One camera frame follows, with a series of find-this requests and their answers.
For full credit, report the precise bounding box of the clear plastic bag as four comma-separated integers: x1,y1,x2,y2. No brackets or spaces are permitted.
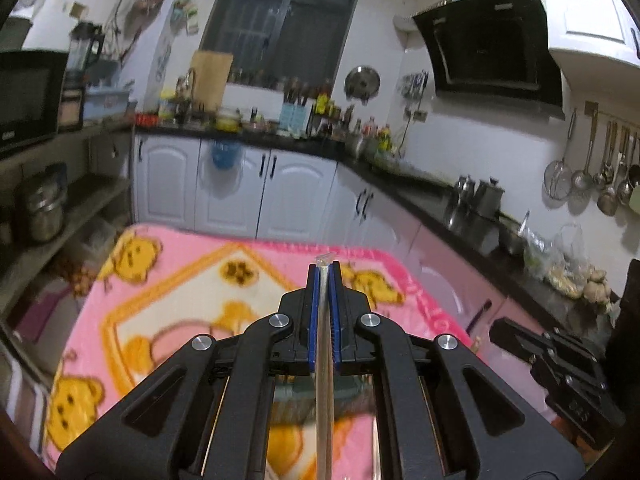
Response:
523,223,590,300

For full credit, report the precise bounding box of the hanging steel ladle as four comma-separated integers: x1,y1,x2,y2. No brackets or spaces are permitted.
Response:
597,122,629,217

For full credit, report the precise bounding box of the hanging strainer ladle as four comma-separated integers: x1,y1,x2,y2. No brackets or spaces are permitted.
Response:
544,108,577,200

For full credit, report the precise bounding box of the small steel teapot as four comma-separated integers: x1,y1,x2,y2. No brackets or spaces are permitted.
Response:
452,174,475,205

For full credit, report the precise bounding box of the steel stock pot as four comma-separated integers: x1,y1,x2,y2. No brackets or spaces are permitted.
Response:
15,162,68,244

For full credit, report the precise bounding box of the blue knife block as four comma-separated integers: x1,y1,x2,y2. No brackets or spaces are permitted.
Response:
278,103,310,133

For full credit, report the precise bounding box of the blue hanging bag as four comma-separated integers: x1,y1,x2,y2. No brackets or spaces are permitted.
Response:
210,141,242,170

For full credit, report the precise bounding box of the pink cartoon blanket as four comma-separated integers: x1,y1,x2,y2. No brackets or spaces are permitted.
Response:
41,223,561,480

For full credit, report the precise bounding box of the metal shelf rack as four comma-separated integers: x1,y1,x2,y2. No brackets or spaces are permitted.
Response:
0,119,137,321

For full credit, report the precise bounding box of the black range hood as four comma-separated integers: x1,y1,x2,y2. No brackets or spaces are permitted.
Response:
413,0,563,117

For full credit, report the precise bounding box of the dark kitchen window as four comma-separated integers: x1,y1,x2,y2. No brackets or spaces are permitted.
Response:
200,0,357,89

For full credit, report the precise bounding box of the hanging pot lid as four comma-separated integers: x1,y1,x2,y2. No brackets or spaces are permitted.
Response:
344,65,381,105

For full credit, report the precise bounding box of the black microwave oven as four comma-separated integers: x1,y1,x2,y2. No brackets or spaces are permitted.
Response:
0,50,68,157

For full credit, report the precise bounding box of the wooden cutting board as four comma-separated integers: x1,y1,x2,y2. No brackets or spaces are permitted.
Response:
190,50,233,112

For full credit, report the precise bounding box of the black blender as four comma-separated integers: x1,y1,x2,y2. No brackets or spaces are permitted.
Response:
66,21,105,79

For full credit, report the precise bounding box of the chopstick pair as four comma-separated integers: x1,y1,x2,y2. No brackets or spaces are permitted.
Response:
314,254,334,480

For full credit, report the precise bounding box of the hanging slotted spoon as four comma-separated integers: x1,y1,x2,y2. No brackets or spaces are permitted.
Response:
572,101,599,195

